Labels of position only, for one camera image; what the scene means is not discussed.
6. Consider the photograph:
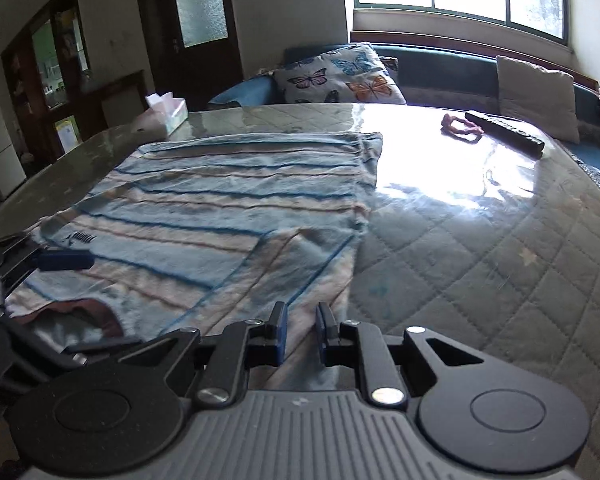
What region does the blue striped fleece garment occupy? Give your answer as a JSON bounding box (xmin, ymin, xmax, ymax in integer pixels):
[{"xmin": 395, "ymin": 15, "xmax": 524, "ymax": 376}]
[{"xmin": 4, "ymin": 131, "xmax": 385, "ymax": 391}]

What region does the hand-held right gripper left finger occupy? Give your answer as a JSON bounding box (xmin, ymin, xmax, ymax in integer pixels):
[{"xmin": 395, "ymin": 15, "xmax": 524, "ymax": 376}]
[{"xmin": 112, "ymin": 301, "xmax": 290, "ymax": 407}]

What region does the white fridge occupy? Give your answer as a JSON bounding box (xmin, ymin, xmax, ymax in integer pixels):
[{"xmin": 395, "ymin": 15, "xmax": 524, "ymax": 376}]
[{"xmin": 0, "ymin": 92, "xmax": 27, "ymax": 201}]

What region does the dark wooden glass door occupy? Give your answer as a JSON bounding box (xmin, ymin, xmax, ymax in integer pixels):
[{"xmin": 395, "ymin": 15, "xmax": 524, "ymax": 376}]
[{"xmin": 132, "ymin": 0, "xmax": 243, "ymax": 111}]

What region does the tissue box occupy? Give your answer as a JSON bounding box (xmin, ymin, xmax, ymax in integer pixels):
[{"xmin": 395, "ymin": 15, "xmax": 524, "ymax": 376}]
[{"xmin": 145, "ymin": 91, "xmax": 189, "ymax": 136}]

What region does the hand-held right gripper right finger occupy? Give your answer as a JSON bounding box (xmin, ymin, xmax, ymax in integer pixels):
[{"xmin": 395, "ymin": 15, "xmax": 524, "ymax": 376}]
[{"xmin": 314, "ymin": 302, "xmax": 486, "ymax": 406}]

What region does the butterfly print pillow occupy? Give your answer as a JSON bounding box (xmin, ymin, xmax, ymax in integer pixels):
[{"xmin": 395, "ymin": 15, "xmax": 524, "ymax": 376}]
[{"xmin": 272, "ymin": 42, "xmax": 407, "ymax": 107}]

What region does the black remote control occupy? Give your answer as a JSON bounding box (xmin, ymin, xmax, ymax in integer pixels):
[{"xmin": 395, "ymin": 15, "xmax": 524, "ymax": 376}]
[{"xmin": 464, "ymin": 110, "xmax": 546, "ymax": 157}]

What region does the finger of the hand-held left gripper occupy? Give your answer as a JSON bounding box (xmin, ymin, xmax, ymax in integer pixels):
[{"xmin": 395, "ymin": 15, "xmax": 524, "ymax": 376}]
[
  {"xmin": 0, "ymin": 234, "xmax": 95, "ymax": 293},
  {"xmin": 62, "ymin": 337, "xmax": 146, "ymax": 361}
]

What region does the grey pillow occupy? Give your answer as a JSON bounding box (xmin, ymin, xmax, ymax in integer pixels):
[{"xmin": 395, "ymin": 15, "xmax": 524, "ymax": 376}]
[{"xmin": 495, "ymin": 55, "xmax": 581, "ymax": 144}]

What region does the blue sofa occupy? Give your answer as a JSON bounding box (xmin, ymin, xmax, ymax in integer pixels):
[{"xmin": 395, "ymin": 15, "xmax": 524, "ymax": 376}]
[{"xmin": 207, "ymin": 42, "xmax": 600, "ymax": 211}]

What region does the dark wooden cabinet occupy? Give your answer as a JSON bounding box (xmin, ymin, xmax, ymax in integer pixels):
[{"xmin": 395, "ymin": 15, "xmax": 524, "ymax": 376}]
[{"xmin": 0, "ymin": 0, "xmax": 148, "ymax": 161}]

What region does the pink hair scrunchie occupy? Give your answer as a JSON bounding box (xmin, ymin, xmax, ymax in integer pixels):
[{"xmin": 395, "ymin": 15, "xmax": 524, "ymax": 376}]
[{"xmin": 441, "ymin": 113, "xmax": 485, "ymax": 143}]

